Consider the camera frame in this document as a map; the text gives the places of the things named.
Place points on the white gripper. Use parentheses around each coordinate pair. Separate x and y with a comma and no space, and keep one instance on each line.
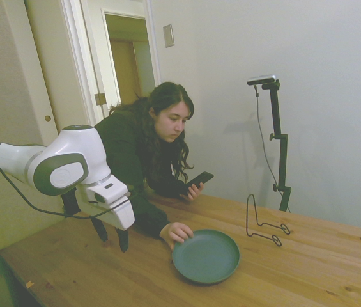
(121,217)

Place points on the teal round plate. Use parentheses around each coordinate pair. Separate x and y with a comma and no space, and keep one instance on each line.
(205,256)

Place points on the black smartphone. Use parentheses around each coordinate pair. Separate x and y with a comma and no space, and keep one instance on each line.
(203,177)

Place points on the left forearm in dark sleeve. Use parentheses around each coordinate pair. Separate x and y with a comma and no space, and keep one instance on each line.
(167,190)

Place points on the right forearm in dark sleeve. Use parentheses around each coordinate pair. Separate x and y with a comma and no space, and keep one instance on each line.
(151,217)

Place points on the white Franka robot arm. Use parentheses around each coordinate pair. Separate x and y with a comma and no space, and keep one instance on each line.
(71,144)

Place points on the person's right hand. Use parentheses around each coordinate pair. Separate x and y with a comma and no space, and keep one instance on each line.
(175,233)

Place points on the person's left hand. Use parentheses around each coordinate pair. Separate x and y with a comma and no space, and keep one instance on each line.
(194,192)

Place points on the woman in dark hoodie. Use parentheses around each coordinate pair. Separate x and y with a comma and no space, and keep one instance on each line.
(126,144)

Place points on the brass door knob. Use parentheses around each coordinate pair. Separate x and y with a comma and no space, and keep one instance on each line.
(48,118)

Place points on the brass door hinge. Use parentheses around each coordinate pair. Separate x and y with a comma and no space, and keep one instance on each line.
(100,98)

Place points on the brown wooden door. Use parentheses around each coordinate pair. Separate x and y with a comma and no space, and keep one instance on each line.
(122,70)

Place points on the white open door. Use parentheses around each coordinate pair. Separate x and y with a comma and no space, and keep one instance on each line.
(58,64)

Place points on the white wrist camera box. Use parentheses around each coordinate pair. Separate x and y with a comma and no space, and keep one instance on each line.
(110,192)

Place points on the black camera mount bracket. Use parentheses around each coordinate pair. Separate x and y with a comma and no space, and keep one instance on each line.
(70,202)

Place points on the white door frame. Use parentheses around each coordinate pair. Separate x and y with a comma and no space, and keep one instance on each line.
(154,48)

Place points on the black camera stand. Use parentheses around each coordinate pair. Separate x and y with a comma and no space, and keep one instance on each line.
(275,108)

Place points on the white light switch plate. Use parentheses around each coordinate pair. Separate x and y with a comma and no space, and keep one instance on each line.
(168,36)

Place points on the grey exterior camera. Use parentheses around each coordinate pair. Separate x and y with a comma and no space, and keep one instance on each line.
(261,80)

